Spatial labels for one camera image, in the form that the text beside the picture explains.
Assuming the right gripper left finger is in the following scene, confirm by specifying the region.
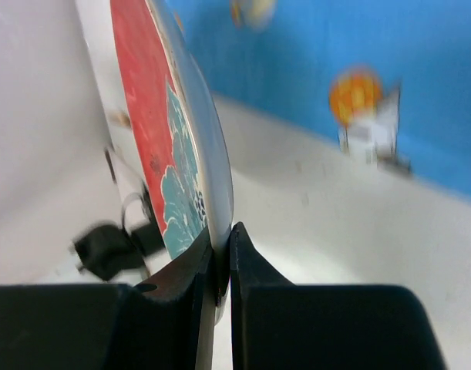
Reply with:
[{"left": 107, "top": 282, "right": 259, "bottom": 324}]
[{"left": 115, "top": 230, "right": 216, "bottom": 369}]

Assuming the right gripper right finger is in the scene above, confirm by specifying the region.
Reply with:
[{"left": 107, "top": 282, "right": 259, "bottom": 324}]
[{"left": 229, "top": 222, "right": 293, "bottom": 369}]

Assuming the red and teal plate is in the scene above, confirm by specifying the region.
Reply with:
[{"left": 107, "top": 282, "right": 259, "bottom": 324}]
[{"left": 110, "top": 1, "right": 234, "bottom": 315}]

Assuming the blue space-print cloth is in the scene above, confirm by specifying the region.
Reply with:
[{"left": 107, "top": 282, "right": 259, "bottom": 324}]
[{"left": 168, "top": 1, "right": 471, "bottom": 197}]

